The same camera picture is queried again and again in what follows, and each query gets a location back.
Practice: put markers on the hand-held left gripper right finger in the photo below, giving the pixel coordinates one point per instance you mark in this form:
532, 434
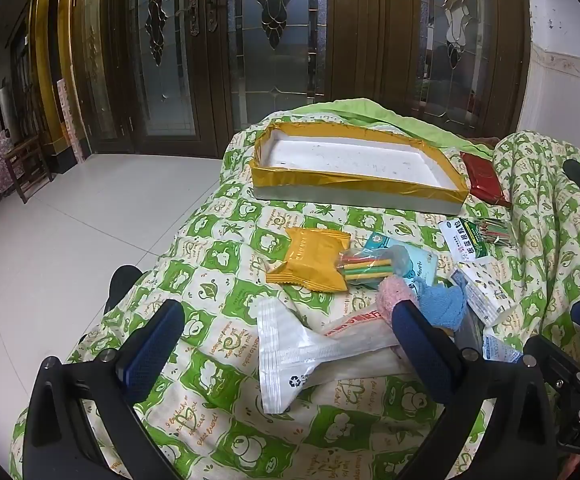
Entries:
417, 340

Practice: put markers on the wooden chair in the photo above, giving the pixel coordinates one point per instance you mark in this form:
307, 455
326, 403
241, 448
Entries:
27, 160

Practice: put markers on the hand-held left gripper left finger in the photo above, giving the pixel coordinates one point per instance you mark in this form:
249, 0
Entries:
154, 345

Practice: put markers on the green printed blanket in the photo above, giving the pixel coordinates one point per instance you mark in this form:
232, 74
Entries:
219, 260

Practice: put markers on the silver metal cylinder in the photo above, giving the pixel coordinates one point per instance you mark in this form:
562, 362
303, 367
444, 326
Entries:
5, 110

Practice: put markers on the blue cloth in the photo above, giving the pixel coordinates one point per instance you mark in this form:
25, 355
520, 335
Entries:
442, 307

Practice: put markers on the brown fuzzy cloth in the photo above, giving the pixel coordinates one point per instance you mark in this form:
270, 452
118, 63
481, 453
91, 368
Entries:
482, 140

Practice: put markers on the green white medicine packet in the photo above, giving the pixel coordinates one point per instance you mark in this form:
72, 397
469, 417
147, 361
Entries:
462, 242

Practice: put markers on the pink fluffy towel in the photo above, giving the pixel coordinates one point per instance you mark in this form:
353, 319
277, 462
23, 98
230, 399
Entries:
392, 297

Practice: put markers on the wooden door panel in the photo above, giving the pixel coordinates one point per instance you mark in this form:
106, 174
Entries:
370, 35

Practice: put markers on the gold framed glass door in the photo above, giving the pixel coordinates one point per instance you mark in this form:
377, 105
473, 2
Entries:
99, 60

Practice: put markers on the small bag of coloured sticks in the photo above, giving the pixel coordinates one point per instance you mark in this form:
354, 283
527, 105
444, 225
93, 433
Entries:
365, 266

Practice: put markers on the long white plastic packet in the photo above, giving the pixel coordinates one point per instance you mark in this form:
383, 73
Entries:
290, 360

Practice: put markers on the red foil packet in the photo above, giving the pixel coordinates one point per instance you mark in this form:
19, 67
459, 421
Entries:
482, 180

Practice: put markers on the black blue sponge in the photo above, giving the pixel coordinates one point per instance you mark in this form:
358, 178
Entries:
470, 335

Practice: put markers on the yellow snack packet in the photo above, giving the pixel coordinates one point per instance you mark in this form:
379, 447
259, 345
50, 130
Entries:
310, 260

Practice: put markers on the light blue tissue packet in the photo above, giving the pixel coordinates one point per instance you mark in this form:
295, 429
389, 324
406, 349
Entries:
415, 262

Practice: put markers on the lemon print tissue pack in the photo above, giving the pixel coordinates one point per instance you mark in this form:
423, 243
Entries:
485, 292

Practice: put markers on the plain green sheet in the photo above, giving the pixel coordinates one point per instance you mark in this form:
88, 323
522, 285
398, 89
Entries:
420, 125

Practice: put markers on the large bag of coloured sticks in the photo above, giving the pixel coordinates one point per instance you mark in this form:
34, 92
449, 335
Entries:
492, 232

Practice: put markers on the yellow taped white foam box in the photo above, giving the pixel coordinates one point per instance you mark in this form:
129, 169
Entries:
350, 160

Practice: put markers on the black rounded object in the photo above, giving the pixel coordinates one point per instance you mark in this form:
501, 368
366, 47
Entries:
122, 287

